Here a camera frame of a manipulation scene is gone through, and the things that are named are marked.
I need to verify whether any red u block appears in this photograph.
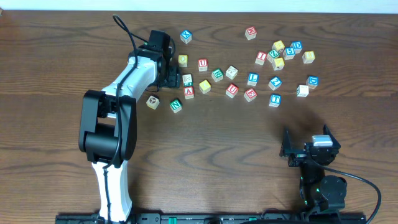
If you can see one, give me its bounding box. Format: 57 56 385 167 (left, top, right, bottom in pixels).
198 58 208 72
226 83 239 98

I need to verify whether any blue D block upper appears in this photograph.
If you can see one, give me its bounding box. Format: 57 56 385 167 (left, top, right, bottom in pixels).
290 41 303 54

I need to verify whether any red I block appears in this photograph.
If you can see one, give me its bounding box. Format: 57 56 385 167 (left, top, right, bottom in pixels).
255 51 267 65

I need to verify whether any yellow O block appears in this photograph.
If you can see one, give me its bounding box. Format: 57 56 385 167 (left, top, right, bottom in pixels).
199 80 211 94

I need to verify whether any yellow 8 block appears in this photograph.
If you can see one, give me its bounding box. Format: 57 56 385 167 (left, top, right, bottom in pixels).
302 51 315 64

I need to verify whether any green Z block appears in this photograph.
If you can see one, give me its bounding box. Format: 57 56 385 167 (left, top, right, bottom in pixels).
267 49 280 63

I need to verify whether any white block right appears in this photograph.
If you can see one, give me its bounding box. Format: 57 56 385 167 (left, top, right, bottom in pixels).
297 85 309 97

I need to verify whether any green N block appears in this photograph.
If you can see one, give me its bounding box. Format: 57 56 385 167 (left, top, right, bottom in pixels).
170 99 182 113

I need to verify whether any blue 2 block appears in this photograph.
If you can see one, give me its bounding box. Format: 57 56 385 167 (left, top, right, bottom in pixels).
269 76 282 90

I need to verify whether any green R block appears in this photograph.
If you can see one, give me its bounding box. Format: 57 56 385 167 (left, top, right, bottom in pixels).
211 68 224 82

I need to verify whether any red block top right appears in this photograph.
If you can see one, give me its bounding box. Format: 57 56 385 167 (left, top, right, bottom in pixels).
245 26 257 40

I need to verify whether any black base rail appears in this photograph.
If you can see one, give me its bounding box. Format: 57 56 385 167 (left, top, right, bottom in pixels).
55 212 367 224

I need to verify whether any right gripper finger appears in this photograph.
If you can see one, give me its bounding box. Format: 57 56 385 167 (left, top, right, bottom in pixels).
279 128 294 157
323 124 336 143

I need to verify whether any yellow block upper middle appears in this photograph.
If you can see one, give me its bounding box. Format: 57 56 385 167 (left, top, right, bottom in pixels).
178 55 188 68

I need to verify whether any red U block lower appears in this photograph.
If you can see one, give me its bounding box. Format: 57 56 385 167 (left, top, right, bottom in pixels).
226 83 239 98

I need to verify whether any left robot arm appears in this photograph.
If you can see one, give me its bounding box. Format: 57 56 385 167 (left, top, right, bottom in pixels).
78 30 180 223

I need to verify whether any blue D block right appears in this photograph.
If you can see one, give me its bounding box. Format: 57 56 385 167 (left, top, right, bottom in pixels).
306 76 319 89

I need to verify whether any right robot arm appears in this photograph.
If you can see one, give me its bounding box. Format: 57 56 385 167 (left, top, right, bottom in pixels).
279 126 347 221

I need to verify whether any red E block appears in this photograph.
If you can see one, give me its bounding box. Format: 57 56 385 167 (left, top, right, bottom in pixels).
244 88 257 102

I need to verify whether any white picture block middle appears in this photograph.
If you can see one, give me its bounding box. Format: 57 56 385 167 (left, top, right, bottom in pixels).
226 65 238 80

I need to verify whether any blue T block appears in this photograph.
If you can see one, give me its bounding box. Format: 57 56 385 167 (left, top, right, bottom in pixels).
269 94 282 108

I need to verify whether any yellow block upper right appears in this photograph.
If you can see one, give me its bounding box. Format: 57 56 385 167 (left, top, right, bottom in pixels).
272 40 285 53

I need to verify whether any red A block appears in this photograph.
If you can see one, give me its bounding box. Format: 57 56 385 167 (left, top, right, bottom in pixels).
183 86 195 100

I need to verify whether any yellow block below Z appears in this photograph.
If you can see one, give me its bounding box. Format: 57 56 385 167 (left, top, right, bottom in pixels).
272 58 285 71

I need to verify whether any blue X block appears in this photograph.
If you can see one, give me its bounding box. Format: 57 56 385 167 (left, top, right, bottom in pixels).
180 30 192 44

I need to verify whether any blue L block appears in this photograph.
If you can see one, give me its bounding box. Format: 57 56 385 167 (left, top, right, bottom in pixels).
247 73 259 86

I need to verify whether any blue d block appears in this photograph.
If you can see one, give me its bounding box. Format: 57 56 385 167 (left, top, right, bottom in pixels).
290 41 303 54
306 76 319 89

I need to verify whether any red U block upper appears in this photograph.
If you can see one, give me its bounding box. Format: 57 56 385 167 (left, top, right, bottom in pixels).
198 58 208 72

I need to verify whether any white face picture block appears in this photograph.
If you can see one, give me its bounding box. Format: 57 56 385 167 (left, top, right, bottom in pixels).
146 96 160 110

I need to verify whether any white green picture block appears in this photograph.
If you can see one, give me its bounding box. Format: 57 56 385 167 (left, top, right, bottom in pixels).
182 74 193 87

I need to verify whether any blue 5 block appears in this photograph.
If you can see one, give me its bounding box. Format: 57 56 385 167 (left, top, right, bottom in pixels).
283 47 295 60

